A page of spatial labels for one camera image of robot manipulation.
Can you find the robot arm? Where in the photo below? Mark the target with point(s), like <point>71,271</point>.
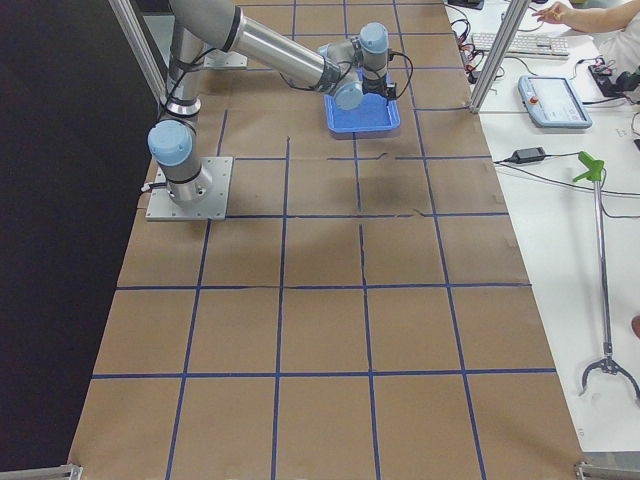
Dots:
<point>347,70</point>

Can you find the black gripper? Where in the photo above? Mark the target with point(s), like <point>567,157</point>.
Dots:
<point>373,89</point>

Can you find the black power adapter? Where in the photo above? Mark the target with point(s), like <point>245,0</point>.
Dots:
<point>528,155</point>

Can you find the aluminium frame post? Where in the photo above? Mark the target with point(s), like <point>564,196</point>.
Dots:
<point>504,36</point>

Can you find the blue plastic tray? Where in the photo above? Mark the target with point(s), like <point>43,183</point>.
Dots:
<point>374,114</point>

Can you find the white keyboard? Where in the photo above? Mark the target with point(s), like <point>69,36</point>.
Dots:
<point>526,45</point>

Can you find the green handled reacher grabber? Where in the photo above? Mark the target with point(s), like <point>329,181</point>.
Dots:
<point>607,365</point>

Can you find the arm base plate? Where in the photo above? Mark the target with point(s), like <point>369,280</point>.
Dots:
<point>205,197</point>
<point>219,60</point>

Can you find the brown paper table cover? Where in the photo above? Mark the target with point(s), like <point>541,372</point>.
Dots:
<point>362,313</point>

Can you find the teach pendant tablet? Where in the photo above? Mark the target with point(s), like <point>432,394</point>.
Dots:
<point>552,102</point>

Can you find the person's hand at keyboard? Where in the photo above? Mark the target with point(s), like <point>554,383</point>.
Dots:
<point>557,13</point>

